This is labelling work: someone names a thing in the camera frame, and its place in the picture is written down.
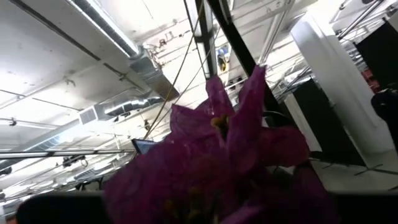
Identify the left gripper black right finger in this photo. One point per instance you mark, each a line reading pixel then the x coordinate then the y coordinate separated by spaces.
pixel 367 208

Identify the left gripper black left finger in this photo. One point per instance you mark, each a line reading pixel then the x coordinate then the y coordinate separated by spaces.
pixel 62 208

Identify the magenta artificial flower bunch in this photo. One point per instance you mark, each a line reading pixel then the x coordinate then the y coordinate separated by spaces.
pixel 217 155

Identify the tall black cabinet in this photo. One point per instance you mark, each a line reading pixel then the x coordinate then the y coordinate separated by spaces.
pixel 326 124

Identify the black office chair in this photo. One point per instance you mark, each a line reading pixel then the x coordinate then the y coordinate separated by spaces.
pixel 387 112

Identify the small lit screen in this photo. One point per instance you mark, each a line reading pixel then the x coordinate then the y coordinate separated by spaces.
pixel 144 146

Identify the red partition panel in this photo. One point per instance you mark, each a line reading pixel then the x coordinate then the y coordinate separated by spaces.
pixel 370 79

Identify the slim silver ceiling duct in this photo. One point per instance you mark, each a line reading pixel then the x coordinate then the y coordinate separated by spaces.
pixel 133 105

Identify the white ceiling air duct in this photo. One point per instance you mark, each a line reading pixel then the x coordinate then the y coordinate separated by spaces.
pixel 105 25

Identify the black frame beam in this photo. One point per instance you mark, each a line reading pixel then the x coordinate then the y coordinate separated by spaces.
pixel 242 53

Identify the black frame bar with lights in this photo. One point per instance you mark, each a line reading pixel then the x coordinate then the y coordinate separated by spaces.
pixel 206 46

